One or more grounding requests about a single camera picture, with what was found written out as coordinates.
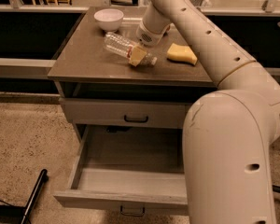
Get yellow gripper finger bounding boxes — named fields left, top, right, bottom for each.
left=128, top=45, right=147, bottom=66

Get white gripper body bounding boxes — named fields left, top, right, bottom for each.
left=136, top=20, right=165, bottom=47

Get clear plastic water bottle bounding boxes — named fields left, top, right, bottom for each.
left=104, top=32, right=157, bottom=66

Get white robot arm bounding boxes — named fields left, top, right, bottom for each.
left=136, top=0, right=280, bottom=224

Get grey drawer cabinet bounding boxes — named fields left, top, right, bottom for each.
left=49, top=7, right=216, bottom=137

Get closed grey top drawer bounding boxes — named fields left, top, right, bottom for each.
left=60, top=98, right=189, bottom=129

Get open grey middle drawer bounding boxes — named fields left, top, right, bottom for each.
left=54, top=126, right=188, bottom=216

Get yellow sponge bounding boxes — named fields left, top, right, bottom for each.
left=166, top=43, right=198, bottom=65

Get white ceramic bowl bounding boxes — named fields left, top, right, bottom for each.
left=94, top=8, right=124, bottom=32

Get black stand leg left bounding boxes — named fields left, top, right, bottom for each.
left=19, top=169, right=49, bottom=224

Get black top drawer handle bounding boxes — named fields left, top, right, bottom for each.
left=123, top=115, right=149, bottom=123

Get black drawer handle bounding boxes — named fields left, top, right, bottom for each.
left=119, top=205, right=146, bottom=217
left=123, top=115, right=149, bottom=123

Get black middle drawer handle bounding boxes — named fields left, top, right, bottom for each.
left=119, top=205, right=146, bottom=217

